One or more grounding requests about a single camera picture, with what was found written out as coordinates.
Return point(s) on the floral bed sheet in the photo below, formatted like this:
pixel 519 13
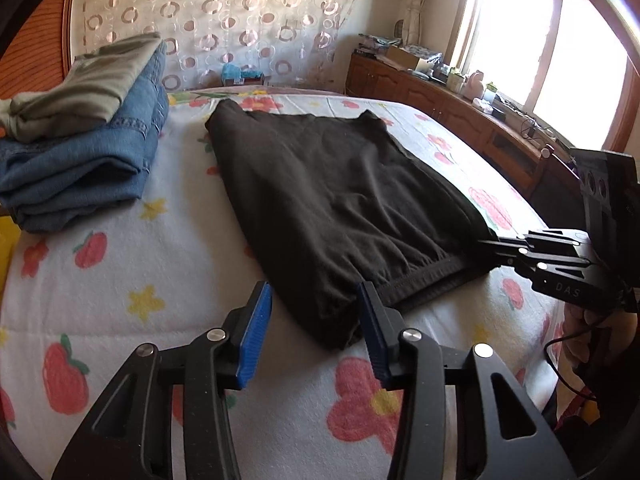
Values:
pixel 125 310

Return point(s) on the cream window curtain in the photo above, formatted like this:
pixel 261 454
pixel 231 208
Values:
pixel 430 0

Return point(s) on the person's right hand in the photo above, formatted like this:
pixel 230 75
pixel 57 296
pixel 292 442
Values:
pixel 580 325

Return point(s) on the cardboard box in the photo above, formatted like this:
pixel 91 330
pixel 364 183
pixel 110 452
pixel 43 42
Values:
pixel 405 58

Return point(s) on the folded green garment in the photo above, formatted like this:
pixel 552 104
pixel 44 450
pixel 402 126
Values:
pixel 80 90

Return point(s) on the pink bottle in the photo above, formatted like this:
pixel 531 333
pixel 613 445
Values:
pixel 475 86

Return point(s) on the black pants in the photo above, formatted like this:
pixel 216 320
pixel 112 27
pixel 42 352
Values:
pixel 340 200

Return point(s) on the circle patterned sheer curtain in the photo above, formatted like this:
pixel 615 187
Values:
pixel 225 15

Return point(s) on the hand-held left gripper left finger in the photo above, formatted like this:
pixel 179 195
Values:
pixel 255 332

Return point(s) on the blue bag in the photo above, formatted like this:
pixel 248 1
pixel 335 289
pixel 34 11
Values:
pixel 235 74

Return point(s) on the wooden framed window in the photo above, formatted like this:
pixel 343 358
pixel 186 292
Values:
pixel 540 40

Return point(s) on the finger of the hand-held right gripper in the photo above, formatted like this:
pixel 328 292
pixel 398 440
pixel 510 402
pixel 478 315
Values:
pixel 510 255
pixel 555 241

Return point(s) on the long wooden cabinet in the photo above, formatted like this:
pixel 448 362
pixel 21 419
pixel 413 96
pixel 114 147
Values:
pixel 425 100

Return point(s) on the floral pillow cover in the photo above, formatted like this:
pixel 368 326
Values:
pixel 280 92

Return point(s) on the wooden slatted wardrobe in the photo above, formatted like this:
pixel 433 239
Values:
pixel 35 35

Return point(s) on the pile of papers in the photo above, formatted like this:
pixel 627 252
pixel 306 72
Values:
pixel 372 42

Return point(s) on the white jar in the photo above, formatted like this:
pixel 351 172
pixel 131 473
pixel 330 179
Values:
pixel 455 80

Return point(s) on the yellow plush toy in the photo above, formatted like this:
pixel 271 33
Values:
pixel 5 250

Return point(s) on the folded blue jeans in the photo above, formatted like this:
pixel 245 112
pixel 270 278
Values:
pixel 85 175

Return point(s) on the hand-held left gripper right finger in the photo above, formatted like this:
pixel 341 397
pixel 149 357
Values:
pixel 372 337

